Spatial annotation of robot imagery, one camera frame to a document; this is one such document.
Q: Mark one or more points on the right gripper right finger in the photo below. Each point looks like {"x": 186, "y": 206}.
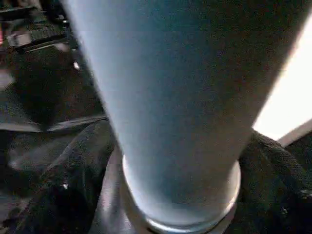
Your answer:
{"x": 273, "y": 195}

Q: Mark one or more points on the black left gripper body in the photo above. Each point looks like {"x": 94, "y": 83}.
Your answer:
{"x": 36, "y": 31}

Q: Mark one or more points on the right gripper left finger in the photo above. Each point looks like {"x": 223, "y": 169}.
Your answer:
{"x": 73, "y": 182}

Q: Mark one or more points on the white plastic table leg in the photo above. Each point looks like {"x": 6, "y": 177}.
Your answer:
{"x": 170, "y": 97}

